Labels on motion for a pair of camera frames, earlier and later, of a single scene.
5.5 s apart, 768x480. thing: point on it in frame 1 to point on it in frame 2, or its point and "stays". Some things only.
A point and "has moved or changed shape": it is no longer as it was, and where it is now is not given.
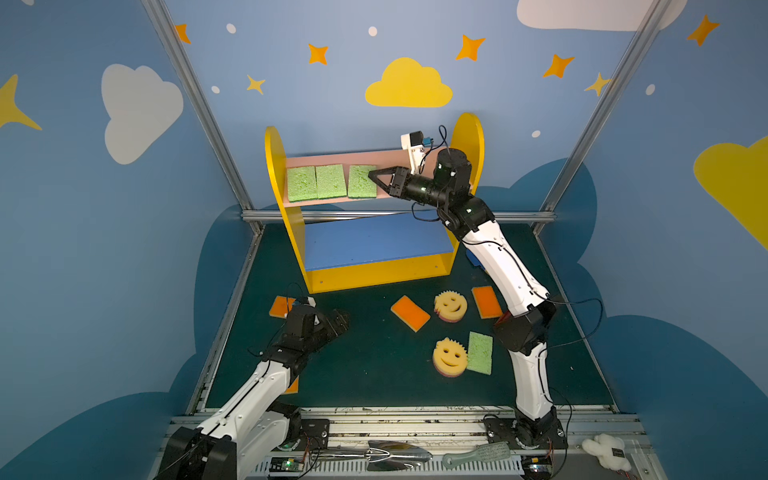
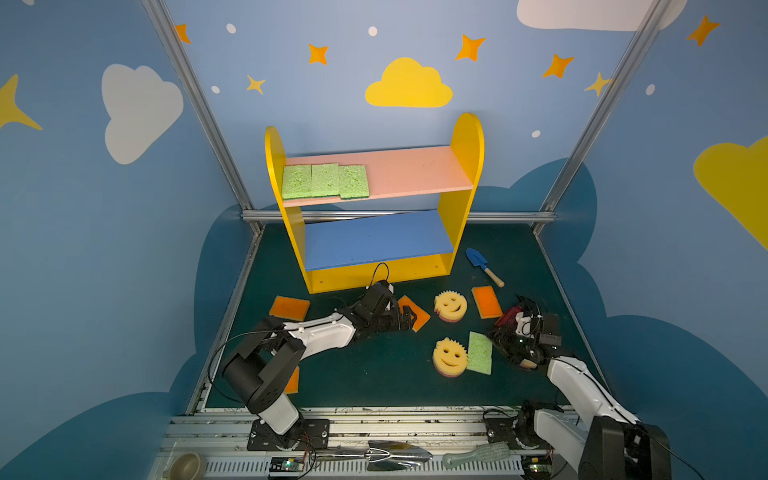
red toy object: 505,316 stays
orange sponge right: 486,301 stays
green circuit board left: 286,464 stays
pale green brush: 482,453 stays
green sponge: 480,353 stays
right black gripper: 399,182 to 512,335
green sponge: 359,183 has moved or changed shape
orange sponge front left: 293,389 stays
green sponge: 330,181 has moved or changed shape
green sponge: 302,183 stays
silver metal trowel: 385,456 stays
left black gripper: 327,324 to 394,318
